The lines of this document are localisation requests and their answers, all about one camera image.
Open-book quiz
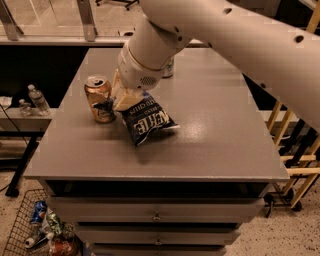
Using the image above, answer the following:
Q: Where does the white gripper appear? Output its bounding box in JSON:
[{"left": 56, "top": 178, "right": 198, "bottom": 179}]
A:
[{"left": 111, "top": 42, "right": 164, "bottom": 111}]

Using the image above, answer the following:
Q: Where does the blue Kettle chip bag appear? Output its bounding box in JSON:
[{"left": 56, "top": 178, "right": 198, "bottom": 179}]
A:
[{"left": 112, "top": 91, "right": 178, "bottom": 146}]

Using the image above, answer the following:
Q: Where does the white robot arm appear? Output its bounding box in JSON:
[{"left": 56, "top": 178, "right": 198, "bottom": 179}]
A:
[{"left": 118, "top": 0, "right": 320, "bottom": 131}]

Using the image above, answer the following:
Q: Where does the orange soda can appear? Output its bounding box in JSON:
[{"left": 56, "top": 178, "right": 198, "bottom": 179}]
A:
[{"left": 84, "top": 74, "right": 115, "bottom": 123}]

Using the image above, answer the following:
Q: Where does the white green soda can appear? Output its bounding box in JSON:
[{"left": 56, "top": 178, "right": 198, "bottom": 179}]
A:
[{"left": 163, "top": 57, "right": 174, "bottom": 78}]

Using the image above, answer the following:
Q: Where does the green crushed can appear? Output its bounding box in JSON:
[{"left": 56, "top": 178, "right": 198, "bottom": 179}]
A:
[{"left": 47, "top": 212, "right": 64, "bottom": 236}]

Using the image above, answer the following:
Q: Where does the blue Pepsi can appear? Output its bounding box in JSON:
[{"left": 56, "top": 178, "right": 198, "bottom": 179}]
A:
[{"left": 30, "top": 200, "right": 47, "bottom": 225}]

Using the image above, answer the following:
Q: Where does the red soda can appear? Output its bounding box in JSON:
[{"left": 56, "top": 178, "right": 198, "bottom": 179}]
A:
[{"left": 49, "top": 240, "right": 78, "bottom": 256}]

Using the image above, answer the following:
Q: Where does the tall clear water bottle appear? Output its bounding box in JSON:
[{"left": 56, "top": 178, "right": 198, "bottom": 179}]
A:
[{"left": 28, "top": 84, "right": 51, "bottom": 116}]

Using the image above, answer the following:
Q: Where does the small clear water bottle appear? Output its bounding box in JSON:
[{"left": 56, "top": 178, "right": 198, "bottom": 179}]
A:
[{"left": 19, "top": 99, "right": 32, "bottom": 117}]

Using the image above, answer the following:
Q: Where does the grey drawer cabinet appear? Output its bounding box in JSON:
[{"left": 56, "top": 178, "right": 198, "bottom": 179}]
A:
[{"left": 25, "top": 48, "right": 288, "bottom": 256}]

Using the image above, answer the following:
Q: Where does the white bottle in basket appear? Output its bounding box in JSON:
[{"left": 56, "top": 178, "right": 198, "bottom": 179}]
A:
[{"left": 24, "top": 232, "right": 54, "bottom": 249}]

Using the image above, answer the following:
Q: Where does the metal railing frame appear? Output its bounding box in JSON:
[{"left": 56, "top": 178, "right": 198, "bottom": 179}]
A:
[{"left": 0, "top": 0, "right": 208, "bottom": 48}]

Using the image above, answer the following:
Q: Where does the wire mesh basket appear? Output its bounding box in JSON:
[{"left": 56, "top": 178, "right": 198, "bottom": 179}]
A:
[{"left": 2, "top": 188, "right": 81, "bottom": 256}]

